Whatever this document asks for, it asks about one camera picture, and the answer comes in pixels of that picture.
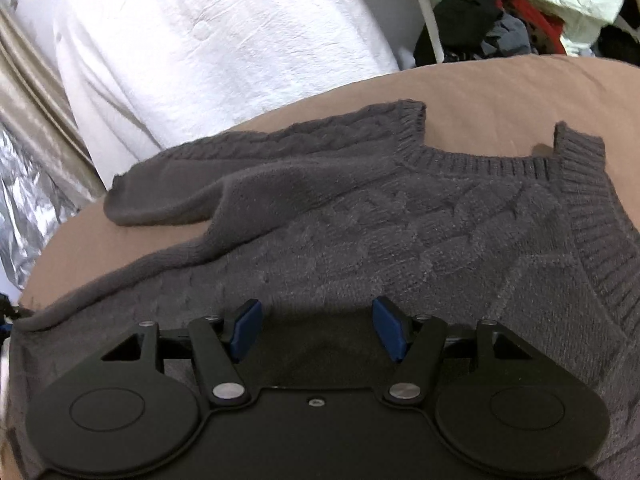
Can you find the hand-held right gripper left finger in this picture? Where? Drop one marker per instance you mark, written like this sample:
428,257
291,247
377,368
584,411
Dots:
246,330

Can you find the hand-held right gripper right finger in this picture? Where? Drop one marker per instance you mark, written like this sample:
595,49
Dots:
389,327

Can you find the silver foil sheet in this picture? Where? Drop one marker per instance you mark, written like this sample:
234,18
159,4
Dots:
27,210

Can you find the white curtain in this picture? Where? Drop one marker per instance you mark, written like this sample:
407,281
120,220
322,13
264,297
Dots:
200,45

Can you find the black garment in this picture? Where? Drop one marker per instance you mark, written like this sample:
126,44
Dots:
462,25

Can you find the blue-grey garment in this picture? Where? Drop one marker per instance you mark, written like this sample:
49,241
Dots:
505,37

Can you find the white metal rack pole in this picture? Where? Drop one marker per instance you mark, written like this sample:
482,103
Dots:
431,15

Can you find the beige curtain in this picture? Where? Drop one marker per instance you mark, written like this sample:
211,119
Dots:
30,95

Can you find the red garment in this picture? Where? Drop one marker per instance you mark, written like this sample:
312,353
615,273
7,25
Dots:
530,15

